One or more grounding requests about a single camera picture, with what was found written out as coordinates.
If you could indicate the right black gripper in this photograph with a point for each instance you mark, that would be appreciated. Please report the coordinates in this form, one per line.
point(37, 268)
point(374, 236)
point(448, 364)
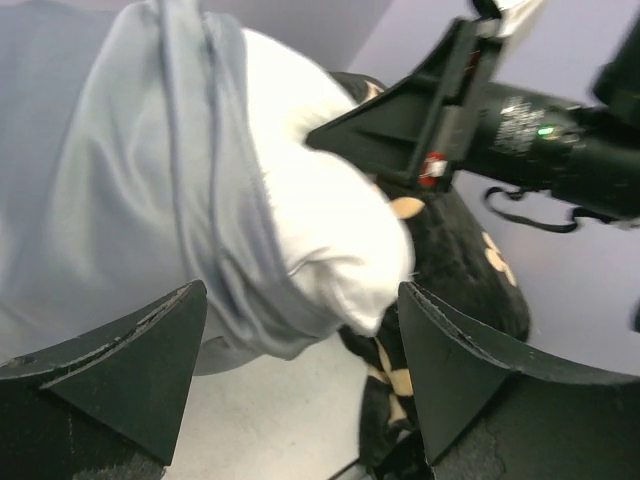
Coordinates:
point(446, 117)

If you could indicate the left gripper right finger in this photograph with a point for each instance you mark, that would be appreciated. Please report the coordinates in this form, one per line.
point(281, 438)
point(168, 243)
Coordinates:
point(492, 407)

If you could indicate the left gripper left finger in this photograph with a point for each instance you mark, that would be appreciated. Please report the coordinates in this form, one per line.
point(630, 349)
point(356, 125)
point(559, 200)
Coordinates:
point(107, 404)

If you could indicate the white pillow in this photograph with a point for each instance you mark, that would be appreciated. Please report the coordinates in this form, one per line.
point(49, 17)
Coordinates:
point(341, 243)

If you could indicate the grey pillowcase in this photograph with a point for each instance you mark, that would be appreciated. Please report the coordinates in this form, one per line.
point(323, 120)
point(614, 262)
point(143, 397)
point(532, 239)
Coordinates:
point(128, 170)

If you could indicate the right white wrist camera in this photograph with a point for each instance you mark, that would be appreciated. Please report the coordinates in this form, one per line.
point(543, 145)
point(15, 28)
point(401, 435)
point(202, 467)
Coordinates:
point(516, 18)

